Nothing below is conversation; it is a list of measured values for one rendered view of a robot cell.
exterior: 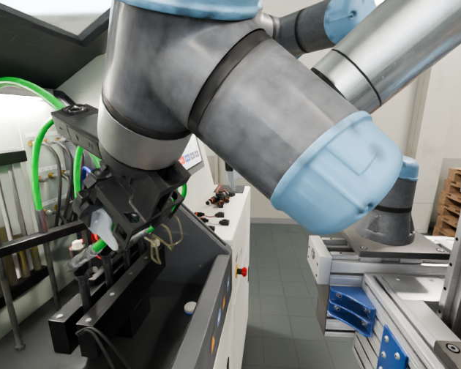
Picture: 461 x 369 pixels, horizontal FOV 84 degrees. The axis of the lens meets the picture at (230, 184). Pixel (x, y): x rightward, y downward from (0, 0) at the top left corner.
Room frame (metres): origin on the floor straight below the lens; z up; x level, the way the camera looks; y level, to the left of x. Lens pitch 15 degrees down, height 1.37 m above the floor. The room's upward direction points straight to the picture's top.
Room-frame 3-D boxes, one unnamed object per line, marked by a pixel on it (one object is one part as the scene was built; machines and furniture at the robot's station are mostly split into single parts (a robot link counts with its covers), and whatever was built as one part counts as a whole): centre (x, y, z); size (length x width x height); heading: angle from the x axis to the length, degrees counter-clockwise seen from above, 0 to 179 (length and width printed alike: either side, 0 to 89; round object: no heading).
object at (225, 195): (1.17, 0.04, 1.01); 0.23 x 0.11 x 0.06; 171
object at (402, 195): (0.70, -0.45, 1.20); 0.13 x 0.12 x 0.14; 38
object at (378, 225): (0.70, -0.45, 1.09); 0.15 x 0.15 x 0.10
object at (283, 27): (0.58, -0.11, 1.53); 0.11 x 0.11 x 0.08; 38
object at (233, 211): (1.13, 0.05, 0.96); 0.70 x 0.22 x 0.03; 171
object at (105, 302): (0.59, 0.29, 0.91); 0.34 x 0.10 x 0.15; 171
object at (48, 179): (0.75, 0.53, 1.20); 0.13 x 0.03 x 0.31; 171
